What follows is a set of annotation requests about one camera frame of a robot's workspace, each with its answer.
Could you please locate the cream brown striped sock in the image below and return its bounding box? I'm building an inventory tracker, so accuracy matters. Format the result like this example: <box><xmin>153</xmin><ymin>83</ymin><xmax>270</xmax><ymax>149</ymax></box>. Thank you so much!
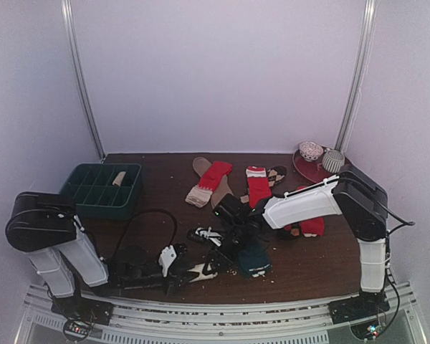
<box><xmin>187</xmin><ymin>263</ymin><xmax>218</xmax><ymax>283</ymax></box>

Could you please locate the dark teal sock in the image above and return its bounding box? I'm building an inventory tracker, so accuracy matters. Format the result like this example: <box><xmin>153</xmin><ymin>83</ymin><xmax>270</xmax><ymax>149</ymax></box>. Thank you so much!
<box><xmin>236</xmin><ymin>241</ymin><xmax>272</xmax><ymax>278</ymax></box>

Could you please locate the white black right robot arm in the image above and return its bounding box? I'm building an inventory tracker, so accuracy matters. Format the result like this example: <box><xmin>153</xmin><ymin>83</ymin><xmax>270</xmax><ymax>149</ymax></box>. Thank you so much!
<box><xmin>203</xmin><ymin>166</ymin><xmax>388</xmax><ymax>317</ymax></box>

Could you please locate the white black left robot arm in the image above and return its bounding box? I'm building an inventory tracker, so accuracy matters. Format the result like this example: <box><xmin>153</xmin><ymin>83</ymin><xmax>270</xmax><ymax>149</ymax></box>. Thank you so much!
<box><xmin>5</xmin><ymin>191</ymin><xmax>194</xmax><ymax>318</ymax></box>

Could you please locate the red sock middle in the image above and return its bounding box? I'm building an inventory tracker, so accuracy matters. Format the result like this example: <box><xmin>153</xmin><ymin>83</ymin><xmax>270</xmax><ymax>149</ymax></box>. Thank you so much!
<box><xmin>246</xmin><ymin>166</ymin><xmax>272</xmax><ymax>208</ymax></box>

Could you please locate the red cream sock left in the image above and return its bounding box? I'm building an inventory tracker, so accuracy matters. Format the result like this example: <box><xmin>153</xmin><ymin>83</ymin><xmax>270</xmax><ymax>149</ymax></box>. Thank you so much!
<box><xmin>185</xmin><ymin>161</ymin><xmax>233</xmax><ymax>208</ymax></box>

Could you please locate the brown argyle sock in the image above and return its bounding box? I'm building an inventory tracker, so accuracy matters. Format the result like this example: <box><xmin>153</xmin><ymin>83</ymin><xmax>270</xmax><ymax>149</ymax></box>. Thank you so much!
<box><xmin>240</xmin><ymin>166</ymin><xmax>287</xmax><ymax>204</ymax></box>

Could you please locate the red sock right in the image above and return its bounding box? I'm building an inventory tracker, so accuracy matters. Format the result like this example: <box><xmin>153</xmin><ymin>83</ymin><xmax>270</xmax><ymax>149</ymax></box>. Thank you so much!
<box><xmin>277</xmin><ymin>185</ymin><xmax>325</xmax><ymax>240</ymax></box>

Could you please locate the tan beige sock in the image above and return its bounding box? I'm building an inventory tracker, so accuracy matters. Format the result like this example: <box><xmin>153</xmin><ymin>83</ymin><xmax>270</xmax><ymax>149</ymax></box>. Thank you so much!
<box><xmin>192</xmin><ymin>156</ymin><xmax>237</xmax><ymax>209</ymax></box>

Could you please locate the dark red round plate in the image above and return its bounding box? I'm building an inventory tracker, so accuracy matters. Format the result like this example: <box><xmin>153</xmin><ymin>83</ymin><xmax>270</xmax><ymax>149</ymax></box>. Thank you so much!
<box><xmin>292</xmin><ymin>149</ymin><xmax>332</xmax><ymax>183</ymax></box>

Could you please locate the rolled beige sock in tray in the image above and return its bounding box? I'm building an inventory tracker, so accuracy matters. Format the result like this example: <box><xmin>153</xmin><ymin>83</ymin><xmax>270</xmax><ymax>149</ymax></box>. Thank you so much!
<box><xmin>112</xmin><ymin>171</ymin><xmax>127</xmax><ymax>187</ymax></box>

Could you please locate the patterned small bowl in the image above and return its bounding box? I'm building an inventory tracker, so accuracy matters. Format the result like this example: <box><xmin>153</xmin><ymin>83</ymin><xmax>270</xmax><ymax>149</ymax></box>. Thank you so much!
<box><xmin>299</xmin><ymin>141</ymin><xmax>324</xmax><ymax>162</ymax></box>

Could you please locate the green compartment organizer tray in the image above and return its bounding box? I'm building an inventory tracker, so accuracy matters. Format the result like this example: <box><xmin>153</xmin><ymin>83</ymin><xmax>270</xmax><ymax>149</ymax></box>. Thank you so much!
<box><xmin>60</xmin><ymin>163</ymin><xmax>143</xmax><ymax>221</ymax></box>

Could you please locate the striped grey cup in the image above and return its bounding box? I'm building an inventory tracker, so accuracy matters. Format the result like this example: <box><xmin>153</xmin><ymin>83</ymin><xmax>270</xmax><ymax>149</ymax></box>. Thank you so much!
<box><xmin>322</xmin><ymin>149</ymin><xmax>345</xmax><ymax>174</ymax></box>

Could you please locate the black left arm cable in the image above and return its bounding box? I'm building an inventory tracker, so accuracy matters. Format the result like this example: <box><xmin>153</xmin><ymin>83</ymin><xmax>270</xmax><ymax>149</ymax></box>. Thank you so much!
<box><xmin>113</xmin><ymin>209</ymin><xmax>178</xmax><ymax>262</ymax></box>

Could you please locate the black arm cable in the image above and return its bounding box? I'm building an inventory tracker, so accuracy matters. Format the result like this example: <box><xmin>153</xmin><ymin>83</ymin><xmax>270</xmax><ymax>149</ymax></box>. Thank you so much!
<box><xmin>113</xmin><ymin>209</ymin><xmax>178</xmax><ymax>262</ymax></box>
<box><xmin>374</xmin><ymin>193</ymin><xmax>416</xmax><ymax>323</ymax></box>

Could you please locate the aluminium front rail frame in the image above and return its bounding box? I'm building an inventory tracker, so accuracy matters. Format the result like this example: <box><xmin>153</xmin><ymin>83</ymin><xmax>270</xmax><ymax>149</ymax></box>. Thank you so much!
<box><xmin>14</xmin><ymin>279</ymin><xmax>427</xmax><ymax>344</ymax></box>

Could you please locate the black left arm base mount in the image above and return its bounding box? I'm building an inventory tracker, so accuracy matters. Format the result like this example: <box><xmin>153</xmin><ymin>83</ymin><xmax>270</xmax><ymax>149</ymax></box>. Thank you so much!
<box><xmin>51</xmin><ymin>297</ymin><xmax>113</xmax><ymax>325</ymax></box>

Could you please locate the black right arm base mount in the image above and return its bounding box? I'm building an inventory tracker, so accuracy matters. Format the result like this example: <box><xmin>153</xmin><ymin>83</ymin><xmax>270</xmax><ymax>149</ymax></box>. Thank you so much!
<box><xmin>328</xmin><ymin>292</ymin><xmax>390</xmax><ymax>325</ymax></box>

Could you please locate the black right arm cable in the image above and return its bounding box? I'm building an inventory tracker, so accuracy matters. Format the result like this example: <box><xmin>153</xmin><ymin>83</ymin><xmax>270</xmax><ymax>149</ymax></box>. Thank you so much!
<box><xmin>374</xmin><ymin>193</ymin><xmax>416</xmax><ymax>323</ymax></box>

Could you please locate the right aluminium corner post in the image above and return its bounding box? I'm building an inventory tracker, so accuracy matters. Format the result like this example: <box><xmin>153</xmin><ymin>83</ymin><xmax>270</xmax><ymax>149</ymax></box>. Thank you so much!
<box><xmin>335</xmin><ymin>0</ymin><xmax>378</xmax><ymax>153</ymax></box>

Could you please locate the aluminium corner post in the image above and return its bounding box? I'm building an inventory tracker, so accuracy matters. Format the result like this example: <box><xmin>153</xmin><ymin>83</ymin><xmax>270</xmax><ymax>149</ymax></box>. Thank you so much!
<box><xmin>335</xmin><ymin>0</ymin><xmax>378</xmax><ymax>153</ymax></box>
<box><xmin>61</xmin><ymin>0</ymin><xmax>106</xmax><ymax>162</ymax></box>

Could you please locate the left aluminium corner post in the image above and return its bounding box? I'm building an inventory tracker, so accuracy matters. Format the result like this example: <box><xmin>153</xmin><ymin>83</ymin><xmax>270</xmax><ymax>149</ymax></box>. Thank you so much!
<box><xmin>61</xmin><ymin>0</ymin><xmax>106</xmax><ymax>162</ymax></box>

